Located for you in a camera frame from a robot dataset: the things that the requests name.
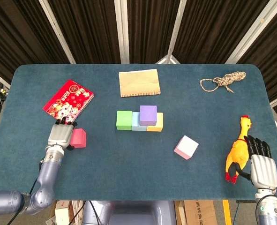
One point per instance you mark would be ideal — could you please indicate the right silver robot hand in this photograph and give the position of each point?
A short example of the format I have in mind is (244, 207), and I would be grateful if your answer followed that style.
(263, 171)

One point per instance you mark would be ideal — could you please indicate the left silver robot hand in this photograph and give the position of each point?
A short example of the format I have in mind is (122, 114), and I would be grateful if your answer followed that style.
(59, 134)

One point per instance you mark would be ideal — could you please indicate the red foam cube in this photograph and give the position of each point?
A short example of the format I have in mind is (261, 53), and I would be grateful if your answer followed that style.
(79, 138)

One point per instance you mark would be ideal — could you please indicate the green foam cube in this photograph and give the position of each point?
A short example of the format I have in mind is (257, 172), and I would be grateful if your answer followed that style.
(124, 120)

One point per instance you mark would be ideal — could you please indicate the purple foam cube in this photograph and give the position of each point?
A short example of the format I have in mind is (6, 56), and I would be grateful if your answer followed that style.
(148, 114)

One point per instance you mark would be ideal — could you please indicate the yellow foam cube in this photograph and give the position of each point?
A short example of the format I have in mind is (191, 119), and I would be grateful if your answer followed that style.
(155, 128)

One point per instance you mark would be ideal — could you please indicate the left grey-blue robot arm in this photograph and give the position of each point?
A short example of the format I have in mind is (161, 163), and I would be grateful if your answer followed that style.
(47, 178)

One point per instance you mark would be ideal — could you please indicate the yellow rubber chicken toy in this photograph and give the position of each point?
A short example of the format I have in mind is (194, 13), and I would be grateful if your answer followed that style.
(237, 152)

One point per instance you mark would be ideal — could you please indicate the red spiral notebook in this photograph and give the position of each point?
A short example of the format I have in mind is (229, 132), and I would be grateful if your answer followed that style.
(65, 98)

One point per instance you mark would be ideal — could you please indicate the light blue foam cube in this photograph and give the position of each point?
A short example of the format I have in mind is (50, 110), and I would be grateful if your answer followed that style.
(135, 122)

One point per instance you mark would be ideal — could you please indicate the brown printed cardboard box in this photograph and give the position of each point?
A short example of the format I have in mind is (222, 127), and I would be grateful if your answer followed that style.
(199, 213)

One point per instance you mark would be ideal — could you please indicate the white cardboard box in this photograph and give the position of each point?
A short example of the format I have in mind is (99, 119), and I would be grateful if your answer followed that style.
(62, 213)

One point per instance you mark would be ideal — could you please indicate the pink foam cube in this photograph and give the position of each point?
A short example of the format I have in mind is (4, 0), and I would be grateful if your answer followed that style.
(186, 147)

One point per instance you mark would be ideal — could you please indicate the pale yellow spiral notebook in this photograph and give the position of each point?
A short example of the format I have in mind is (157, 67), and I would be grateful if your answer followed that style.
(139, 82)

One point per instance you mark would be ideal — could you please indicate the teal felt table cover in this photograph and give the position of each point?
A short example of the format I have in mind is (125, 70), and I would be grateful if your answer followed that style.
(152, 178)

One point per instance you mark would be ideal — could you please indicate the grey-blue robot torso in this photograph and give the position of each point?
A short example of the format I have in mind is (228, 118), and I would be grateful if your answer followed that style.
(133, 213)

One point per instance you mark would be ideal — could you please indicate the dark brown pleated curtain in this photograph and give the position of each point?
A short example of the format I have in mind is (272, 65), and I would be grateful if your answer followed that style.
(93, 30)

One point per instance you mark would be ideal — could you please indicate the white metal frame post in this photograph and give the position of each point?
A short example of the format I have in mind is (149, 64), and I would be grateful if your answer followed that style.
(253, 30)
(177, 23)
(122, 30)
(57, 30)

